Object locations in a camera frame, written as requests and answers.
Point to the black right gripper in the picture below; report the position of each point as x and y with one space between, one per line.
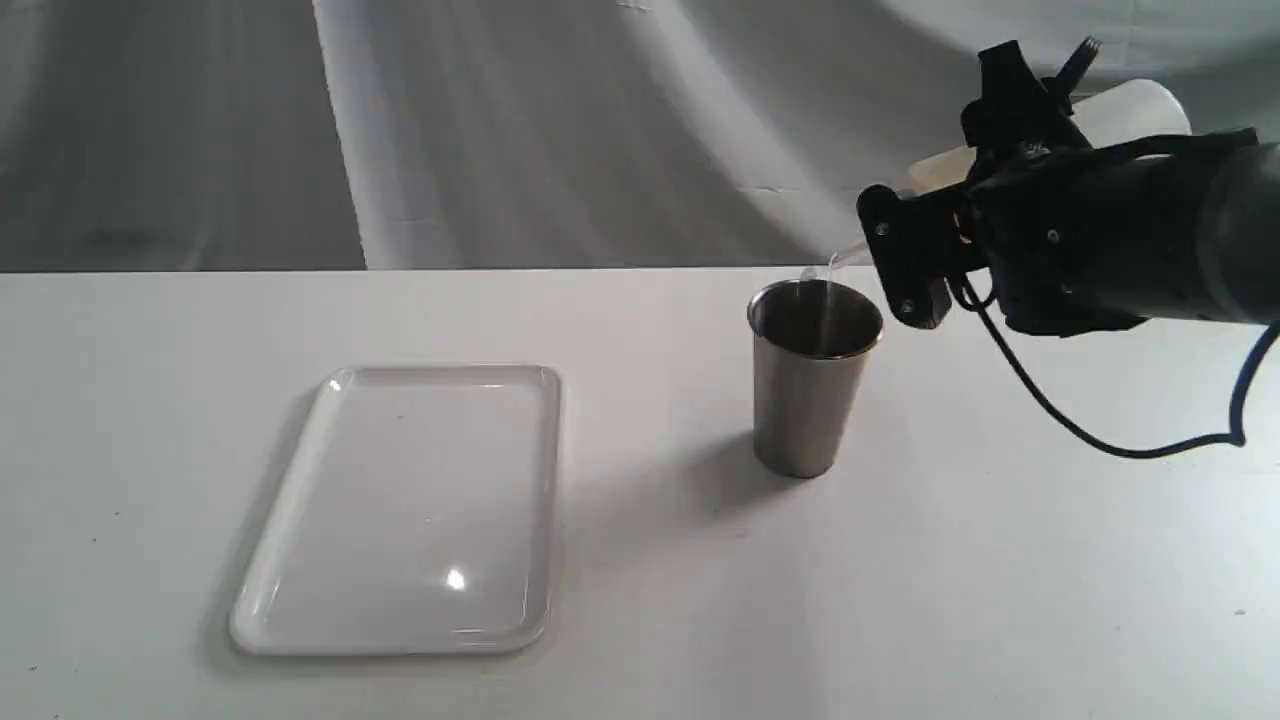
1075 241

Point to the clear plastic squeeze bottle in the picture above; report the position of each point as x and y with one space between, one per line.
1135 109

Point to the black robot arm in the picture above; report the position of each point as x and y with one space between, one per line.
1238 224

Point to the stainless steel cup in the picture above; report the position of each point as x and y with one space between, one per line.
810 344

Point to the white plastic tray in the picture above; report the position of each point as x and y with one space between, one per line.
416 517

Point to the grey backdrop cloth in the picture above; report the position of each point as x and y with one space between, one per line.
241 136

